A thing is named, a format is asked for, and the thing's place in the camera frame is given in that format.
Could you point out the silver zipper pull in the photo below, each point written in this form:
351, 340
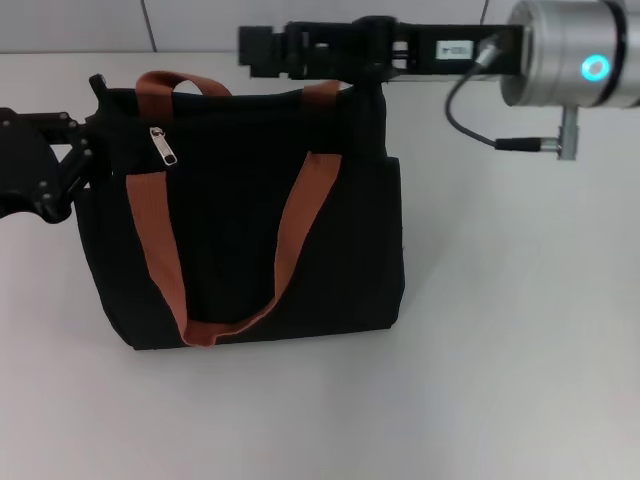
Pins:
164, 147

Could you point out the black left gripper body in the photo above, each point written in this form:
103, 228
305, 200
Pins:
22, 170

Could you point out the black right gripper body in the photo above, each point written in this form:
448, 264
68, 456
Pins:
430, 50

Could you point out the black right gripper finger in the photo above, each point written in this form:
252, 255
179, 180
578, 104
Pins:
300, 67
295, 40

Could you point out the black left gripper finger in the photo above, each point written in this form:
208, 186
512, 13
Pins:
65, 127
77, 175

